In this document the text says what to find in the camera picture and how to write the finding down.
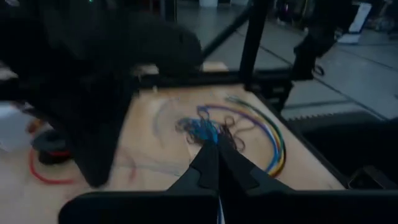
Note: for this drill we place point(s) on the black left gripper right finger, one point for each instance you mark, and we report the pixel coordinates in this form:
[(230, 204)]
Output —
[(239, 174)]

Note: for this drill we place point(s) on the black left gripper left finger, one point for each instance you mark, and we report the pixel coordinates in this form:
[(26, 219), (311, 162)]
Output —
[(205, 174)]

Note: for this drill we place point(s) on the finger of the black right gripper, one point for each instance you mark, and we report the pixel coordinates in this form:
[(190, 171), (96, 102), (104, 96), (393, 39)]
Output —
[(99, 149)]

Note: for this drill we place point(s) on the blue rubber bands pile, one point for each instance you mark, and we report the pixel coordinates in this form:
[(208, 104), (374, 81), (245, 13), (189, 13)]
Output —
[(199, 129)]

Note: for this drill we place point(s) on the dark purple rubber bands pile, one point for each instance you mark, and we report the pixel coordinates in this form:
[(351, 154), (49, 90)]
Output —
[(231, 130)]

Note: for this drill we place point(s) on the black table-level camera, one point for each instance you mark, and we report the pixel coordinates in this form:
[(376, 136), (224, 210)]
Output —
[(370, 178)]

